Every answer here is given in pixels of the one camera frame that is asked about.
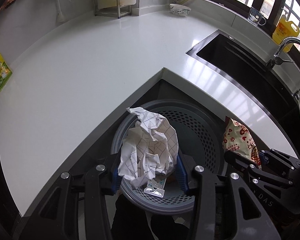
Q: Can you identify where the grid paper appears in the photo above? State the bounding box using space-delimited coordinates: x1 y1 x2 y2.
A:
118 107 179 189

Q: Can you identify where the red patterned snack bag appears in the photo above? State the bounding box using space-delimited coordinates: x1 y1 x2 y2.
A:
222 116 261 168

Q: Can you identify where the white product packaging card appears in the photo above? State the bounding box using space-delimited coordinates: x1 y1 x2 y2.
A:
143 178 166 198

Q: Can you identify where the grey perforated trash bin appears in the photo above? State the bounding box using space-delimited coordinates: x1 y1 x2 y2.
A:
120 99 226 215

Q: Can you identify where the chrome small faucet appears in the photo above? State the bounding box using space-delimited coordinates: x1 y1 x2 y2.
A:
292 88 300 100

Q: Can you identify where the black sink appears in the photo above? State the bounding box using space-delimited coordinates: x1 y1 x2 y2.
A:
187 30 300 158

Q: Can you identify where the chrome tall faucet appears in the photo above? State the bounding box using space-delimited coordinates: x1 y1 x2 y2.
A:
266 36 300 71

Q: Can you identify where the yellow oil bottle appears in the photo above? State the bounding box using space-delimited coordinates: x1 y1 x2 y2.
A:
272 15 300 45

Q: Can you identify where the glass mug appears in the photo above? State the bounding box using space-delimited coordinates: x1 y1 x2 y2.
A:
247 7 267 26

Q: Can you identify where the white patterned bowl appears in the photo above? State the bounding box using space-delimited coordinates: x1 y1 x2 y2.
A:
169 4 191 17

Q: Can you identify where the steel cutting board rack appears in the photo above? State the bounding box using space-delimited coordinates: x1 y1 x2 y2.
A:
92 0 132 19

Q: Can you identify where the blue white bottle brush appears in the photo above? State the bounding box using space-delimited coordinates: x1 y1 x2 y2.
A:
55 0 65 23

